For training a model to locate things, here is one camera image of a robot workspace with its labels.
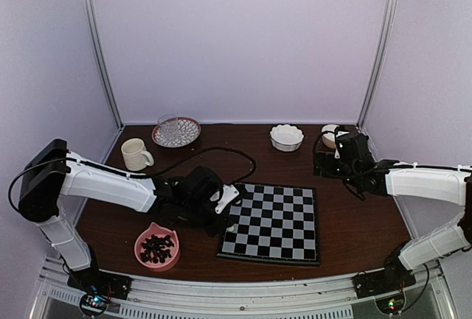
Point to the pink cat-ear bowl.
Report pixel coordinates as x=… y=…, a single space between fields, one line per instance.
x=155 y=229

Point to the white scalloped dish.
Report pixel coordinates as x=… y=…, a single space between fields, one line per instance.
x=286 y=138

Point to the right aluminium frame post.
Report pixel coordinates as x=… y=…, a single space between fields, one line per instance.
x=389 y=13

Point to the small cream bowl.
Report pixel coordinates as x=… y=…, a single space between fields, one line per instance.
x=329 y=136

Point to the cream ribbed mug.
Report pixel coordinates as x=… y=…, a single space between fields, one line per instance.
x=135 y=155

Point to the patterned ceramic plate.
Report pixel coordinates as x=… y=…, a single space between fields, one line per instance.
x=189 y=131

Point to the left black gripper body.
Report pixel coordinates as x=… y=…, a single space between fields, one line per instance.
x=195 y=211

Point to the aluminium frame post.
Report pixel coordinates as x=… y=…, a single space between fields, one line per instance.
x=99 y=57
x=389 y=13

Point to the aluminium front rail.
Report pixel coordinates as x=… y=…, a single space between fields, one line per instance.
x=328 y=297

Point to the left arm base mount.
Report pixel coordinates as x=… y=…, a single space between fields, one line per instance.
x=106 y=285

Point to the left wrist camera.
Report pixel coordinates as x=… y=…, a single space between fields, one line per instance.
x=224 y=197

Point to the black white chessboard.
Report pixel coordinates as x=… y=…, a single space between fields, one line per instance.
x=273 y=225

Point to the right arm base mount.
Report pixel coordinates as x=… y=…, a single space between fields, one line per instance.
x=376 y=283

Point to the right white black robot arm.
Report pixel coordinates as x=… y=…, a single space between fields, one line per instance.
x=440 y=184

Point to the pile of black chess pieces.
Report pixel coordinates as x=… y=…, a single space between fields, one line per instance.
x=157 y=249

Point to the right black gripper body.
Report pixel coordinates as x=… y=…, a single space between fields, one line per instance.
x=344 y=174

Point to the left aluminium frame post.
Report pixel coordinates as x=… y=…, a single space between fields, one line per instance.
x=99 y=57

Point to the clear drinking glass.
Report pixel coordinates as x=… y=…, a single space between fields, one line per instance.
x=168 y=125

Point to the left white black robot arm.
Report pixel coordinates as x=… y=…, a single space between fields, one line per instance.
x=57 y=171

